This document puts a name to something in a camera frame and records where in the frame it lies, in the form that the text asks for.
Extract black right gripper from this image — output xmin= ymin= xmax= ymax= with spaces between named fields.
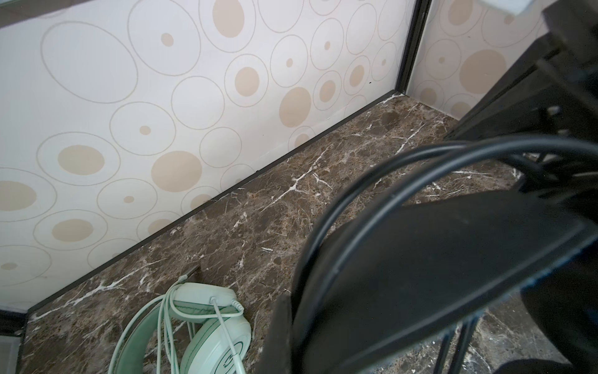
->
xmin=443 ymin=0 xmax=598 ymax=193

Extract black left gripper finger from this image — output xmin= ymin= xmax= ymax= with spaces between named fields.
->
xmin=255 ymin=294 xmax=293 ymax=374

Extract mint green headphones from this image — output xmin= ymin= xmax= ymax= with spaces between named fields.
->
xmin=108 ymin=276 xmax=252 ymax=373

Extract black blue headphones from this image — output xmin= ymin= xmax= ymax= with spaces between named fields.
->
xmin=280 ymin=136 xmax=597 ymax=373

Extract black headphone cable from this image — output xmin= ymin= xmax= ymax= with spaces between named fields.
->
xmin=431 ymin=315 xmax=482 ymax=374

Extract black vertical frame post right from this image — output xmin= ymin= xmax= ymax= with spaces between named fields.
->
xmin=395 ymin=0 xmax=432 ymax=94

